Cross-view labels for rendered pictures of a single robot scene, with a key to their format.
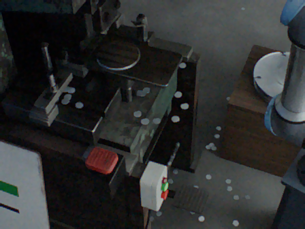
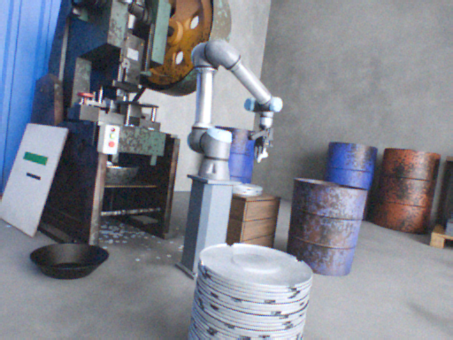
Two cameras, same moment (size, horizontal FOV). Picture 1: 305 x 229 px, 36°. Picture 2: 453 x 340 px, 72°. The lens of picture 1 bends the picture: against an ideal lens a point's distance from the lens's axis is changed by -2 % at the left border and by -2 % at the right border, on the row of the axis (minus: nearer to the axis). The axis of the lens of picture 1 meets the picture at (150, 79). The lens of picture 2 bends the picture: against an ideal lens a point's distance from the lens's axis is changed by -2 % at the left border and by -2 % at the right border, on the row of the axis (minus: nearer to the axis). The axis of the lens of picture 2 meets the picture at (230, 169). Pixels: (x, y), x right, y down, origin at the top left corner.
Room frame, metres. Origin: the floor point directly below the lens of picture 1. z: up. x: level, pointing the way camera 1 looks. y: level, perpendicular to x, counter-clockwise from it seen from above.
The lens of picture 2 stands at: (-0.62, -0.92, 0.58)
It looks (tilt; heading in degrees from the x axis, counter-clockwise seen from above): 3 degrees down; 13
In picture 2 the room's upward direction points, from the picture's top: 8 degrees clockwise
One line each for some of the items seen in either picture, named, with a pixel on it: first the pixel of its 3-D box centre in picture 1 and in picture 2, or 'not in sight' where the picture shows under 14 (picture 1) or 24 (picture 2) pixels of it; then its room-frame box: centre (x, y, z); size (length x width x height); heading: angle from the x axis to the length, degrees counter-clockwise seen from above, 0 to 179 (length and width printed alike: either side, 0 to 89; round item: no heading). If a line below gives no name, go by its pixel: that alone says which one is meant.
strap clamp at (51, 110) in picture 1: (51, 89); (91, 101); (0.91, 0.27, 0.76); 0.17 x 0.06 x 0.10; 157
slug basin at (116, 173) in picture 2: not in sight; (109, 172); (1.07, 0.21, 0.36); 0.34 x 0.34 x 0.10
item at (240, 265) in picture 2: not in sight; (255, 262); (0.18, -0.84, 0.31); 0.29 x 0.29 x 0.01
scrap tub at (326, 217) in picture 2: not in sight; (323, 224); (1.30, -1.09, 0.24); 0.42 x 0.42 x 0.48
